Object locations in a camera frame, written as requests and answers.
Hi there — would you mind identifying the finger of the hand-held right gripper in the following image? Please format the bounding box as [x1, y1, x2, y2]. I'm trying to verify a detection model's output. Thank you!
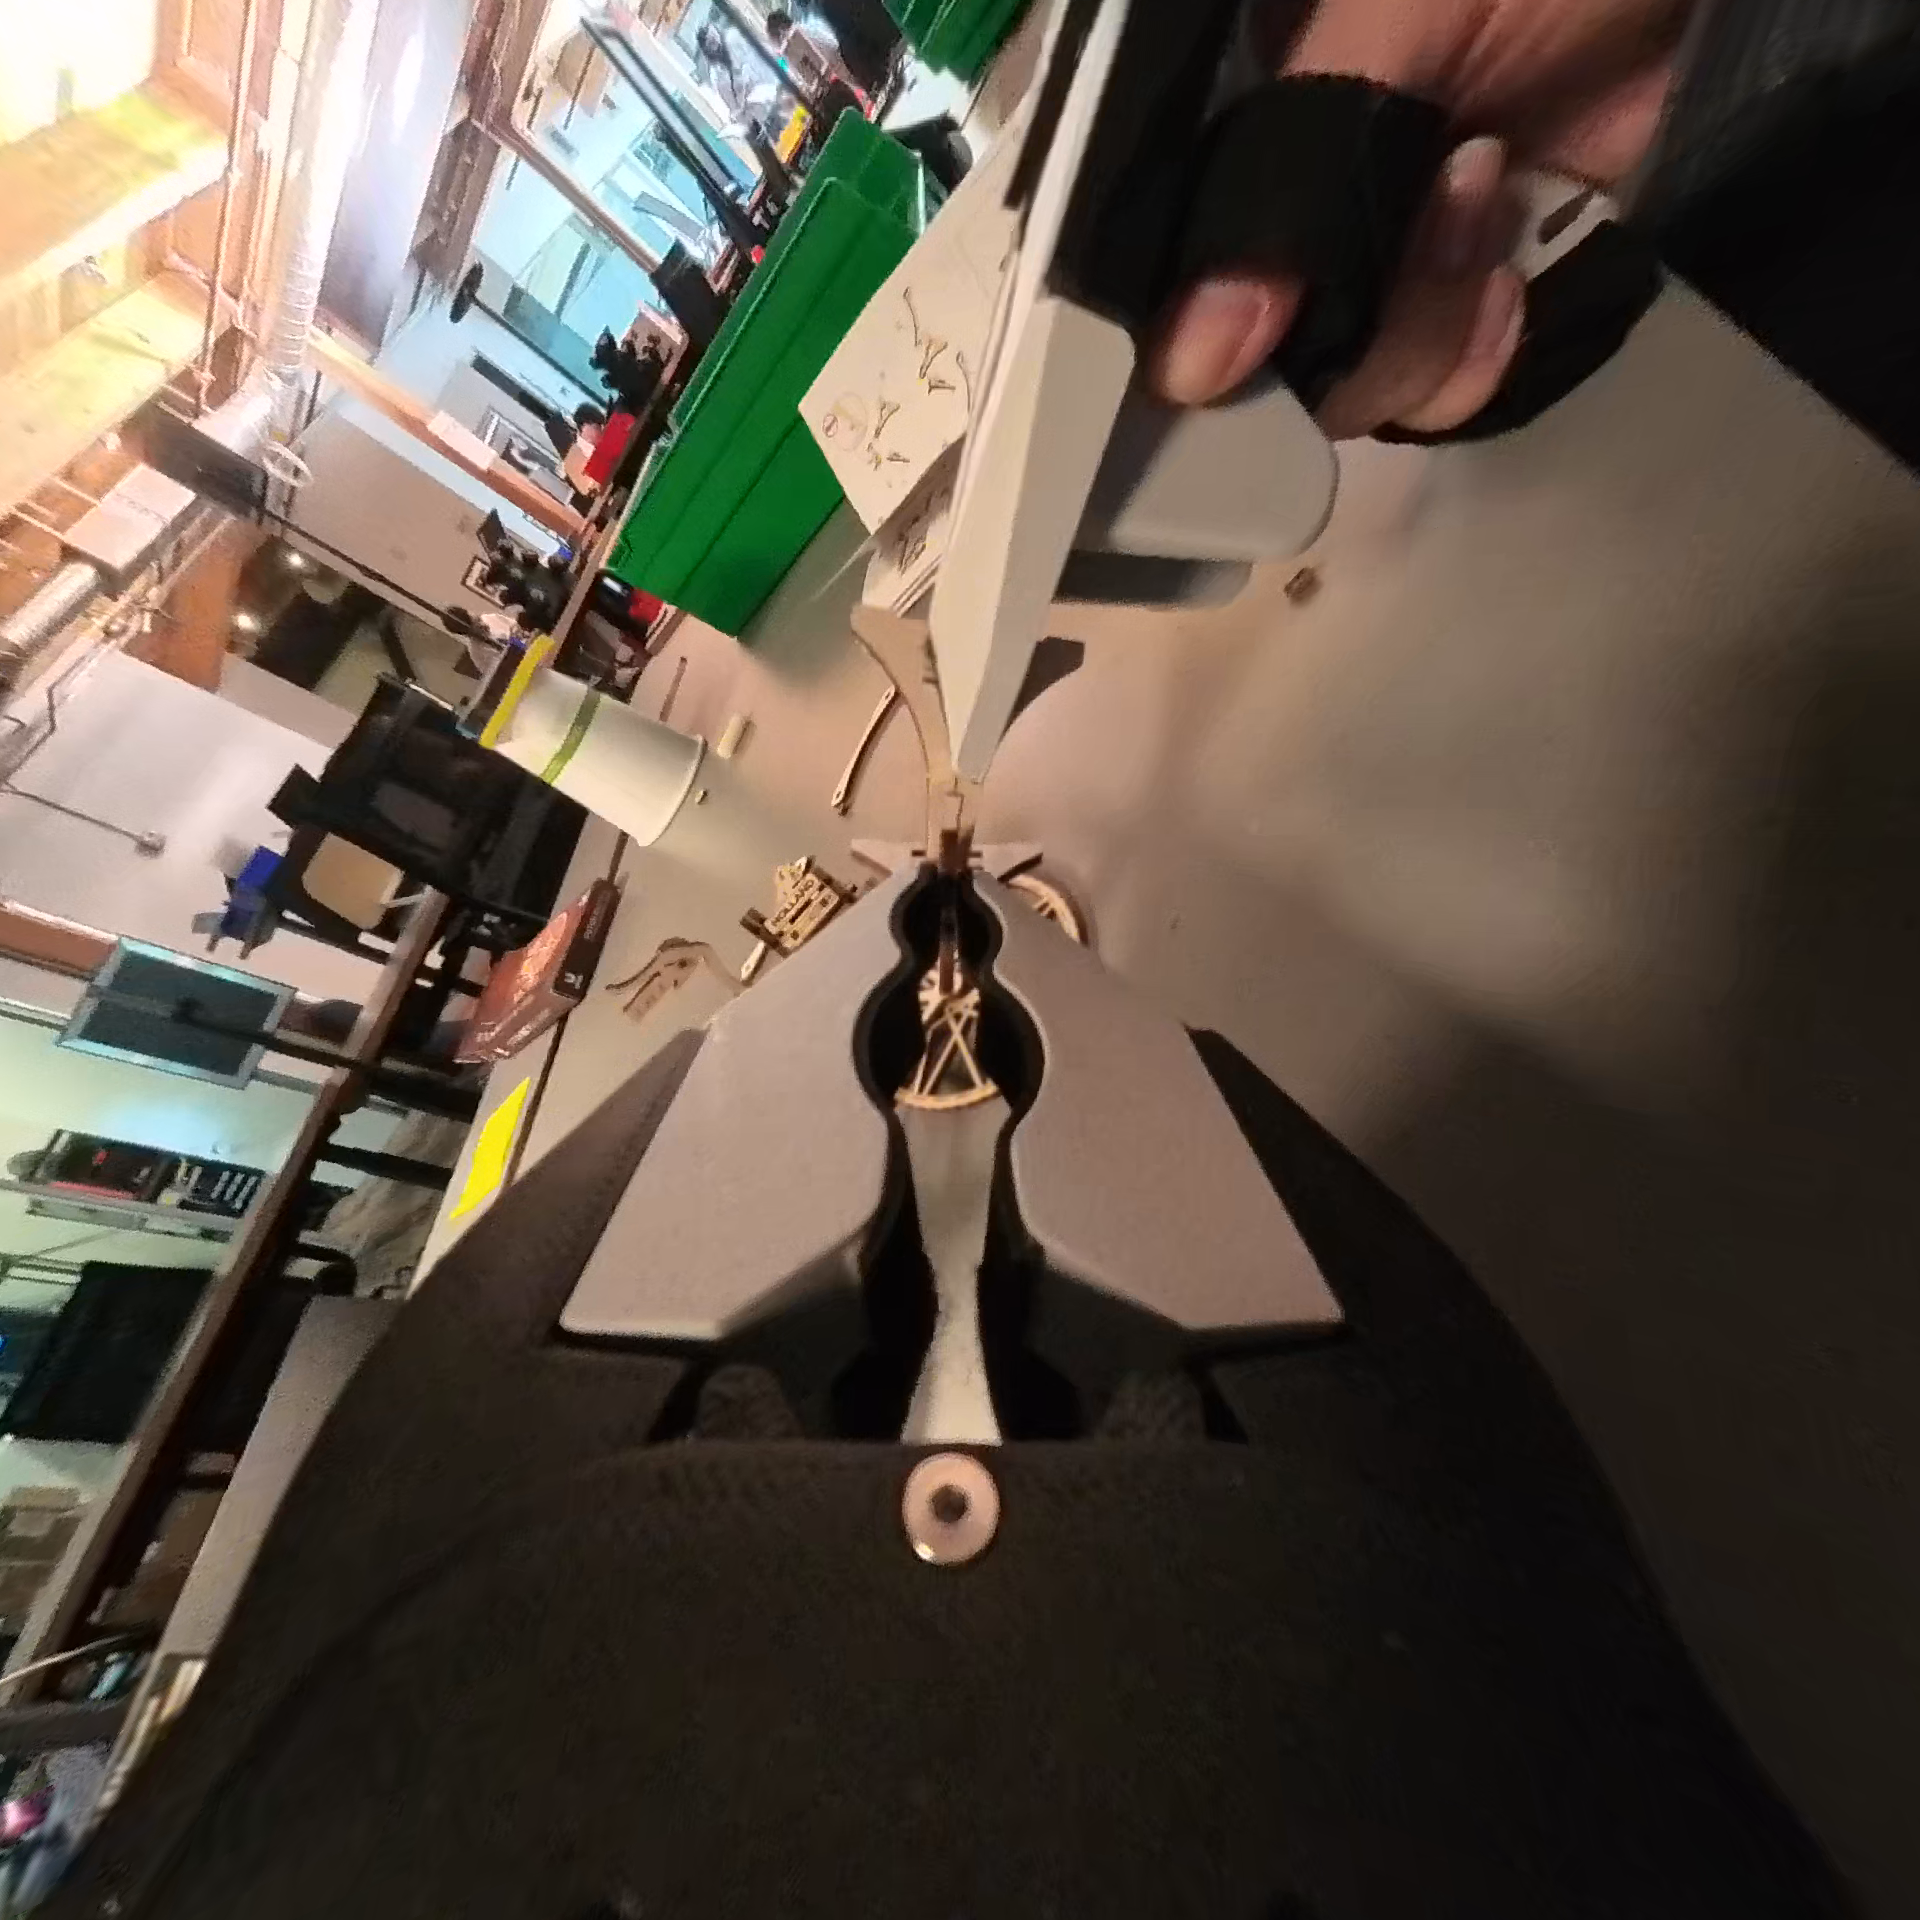
[928, 289, 1135, 785]

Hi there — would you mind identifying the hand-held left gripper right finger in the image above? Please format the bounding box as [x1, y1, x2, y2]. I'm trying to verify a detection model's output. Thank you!
[970, 873, 1344, 1439]

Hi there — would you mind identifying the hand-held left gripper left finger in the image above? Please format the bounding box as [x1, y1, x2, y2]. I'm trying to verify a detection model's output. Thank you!
[558, 872, 940, 1439]

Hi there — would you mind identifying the forked wooden model part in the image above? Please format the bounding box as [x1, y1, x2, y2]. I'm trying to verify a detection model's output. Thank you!
[853, 603, 1085, 799]

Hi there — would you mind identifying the person's right forearm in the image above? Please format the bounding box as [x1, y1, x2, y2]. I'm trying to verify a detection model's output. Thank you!
[1626, 0, 1920, 289]

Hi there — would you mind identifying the wooden bicycle model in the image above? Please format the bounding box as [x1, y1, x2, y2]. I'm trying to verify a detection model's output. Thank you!
[608, 854, 1104, 1120]

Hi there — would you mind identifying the person's right hand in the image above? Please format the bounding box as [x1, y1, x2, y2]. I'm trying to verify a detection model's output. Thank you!
[1154, 0, 1673, 445]

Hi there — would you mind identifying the instruction booklet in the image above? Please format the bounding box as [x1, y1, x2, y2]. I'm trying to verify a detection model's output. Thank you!
[799, 142, 1050, 621]

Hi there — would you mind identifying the yellow sticker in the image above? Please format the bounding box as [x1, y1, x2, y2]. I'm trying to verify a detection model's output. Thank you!
[447, 1073, 536, 1226]

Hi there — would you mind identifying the dark brown small box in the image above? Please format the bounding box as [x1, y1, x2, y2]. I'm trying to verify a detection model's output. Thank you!
[449, 883, 626, 1067]

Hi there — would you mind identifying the green plastic bin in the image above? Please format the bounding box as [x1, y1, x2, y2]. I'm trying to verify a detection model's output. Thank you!
[608, 109, 965, 641]

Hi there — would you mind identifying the curved wooden strip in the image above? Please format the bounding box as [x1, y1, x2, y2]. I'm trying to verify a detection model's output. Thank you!
[830, 681, 904, 817]

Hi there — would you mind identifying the white paper cup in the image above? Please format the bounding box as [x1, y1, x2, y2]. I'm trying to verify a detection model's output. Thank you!
[480, 667, 706, 851]

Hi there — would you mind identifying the black equipment cart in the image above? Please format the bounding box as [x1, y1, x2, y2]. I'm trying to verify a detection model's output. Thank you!
[270, 675, 589, 970]

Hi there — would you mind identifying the small blue object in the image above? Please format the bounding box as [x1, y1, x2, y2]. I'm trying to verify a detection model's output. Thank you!
[217, 843, 289, 958]

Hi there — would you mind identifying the grey framed panel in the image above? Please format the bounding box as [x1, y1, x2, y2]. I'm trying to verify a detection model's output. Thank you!
[58, 938, 302, 1093]

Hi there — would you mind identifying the person's torso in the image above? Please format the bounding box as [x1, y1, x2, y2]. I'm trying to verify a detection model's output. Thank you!
[1649, 195, 1920, 497]

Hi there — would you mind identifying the silver ventilation duct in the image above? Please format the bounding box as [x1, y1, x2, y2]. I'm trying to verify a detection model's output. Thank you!
[0, 375, 324, 671]

